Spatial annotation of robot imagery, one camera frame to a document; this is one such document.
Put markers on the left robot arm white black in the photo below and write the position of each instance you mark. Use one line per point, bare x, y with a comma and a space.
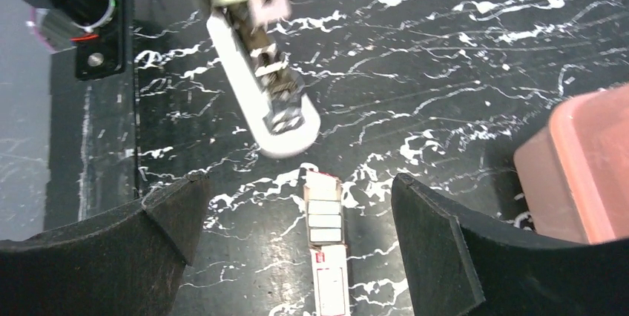
98, 30

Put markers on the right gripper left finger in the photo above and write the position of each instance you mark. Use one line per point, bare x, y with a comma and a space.
128, 260

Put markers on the red staples box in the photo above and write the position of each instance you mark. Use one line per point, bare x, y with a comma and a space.
326, 239

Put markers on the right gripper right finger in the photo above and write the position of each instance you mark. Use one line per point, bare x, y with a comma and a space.
462, 262

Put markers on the orange plastic toolbox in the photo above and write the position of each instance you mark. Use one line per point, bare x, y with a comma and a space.
574, 171

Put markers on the beige stapler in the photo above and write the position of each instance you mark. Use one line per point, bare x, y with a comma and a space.
280, 115

